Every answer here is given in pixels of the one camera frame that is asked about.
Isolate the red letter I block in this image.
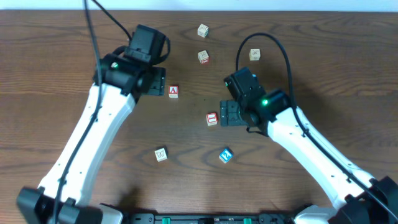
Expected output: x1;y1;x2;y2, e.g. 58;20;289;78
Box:
206;113;218;126

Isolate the red letter A block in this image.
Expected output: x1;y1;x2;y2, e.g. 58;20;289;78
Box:
169;85;179;98

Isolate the blue number 2 block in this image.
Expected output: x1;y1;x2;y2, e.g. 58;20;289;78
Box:
219;148;233;164

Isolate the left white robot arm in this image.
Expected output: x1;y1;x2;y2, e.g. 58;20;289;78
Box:
16;54;165;223

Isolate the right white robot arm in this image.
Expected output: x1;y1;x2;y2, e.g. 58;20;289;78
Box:
220;90;397;223

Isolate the wooden block with red side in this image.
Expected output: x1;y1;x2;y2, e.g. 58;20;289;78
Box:
198;50;210;64

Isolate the right plain wooden block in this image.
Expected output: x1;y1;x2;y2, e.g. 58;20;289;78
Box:
249;49;261;61

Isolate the plain wooden block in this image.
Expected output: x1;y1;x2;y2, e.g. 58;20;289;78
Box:
249;49;261;61
197;24;209;38

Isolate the top plain wooden block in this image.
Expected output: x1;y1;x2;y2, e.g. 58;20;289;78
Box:
197;24;209;38

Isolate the butterfly wooden block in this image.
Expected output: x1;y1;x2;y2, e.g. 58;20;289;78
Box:
154;147;168;162

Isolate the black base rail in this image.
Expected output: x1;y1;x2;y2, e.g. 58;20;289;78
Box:
102;203;312;224

